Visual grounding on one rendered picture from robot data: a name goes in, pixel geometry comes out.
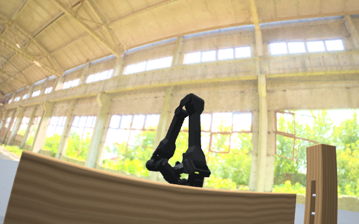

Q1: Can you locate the long wooden board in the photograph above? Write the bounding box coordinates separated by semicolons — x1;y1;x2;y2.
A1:
3;151;297;224

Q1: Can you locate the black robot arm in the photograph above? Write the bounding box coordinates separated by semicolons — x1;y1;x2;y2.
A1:
145;93;211;188

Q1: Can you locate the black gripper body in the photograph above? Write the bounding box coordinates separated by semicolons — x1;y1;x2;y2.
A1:
162;167;187;186

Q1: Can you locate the wooden post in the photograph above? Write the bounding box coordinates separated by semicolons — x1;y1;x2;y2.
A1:
304;143;338;224

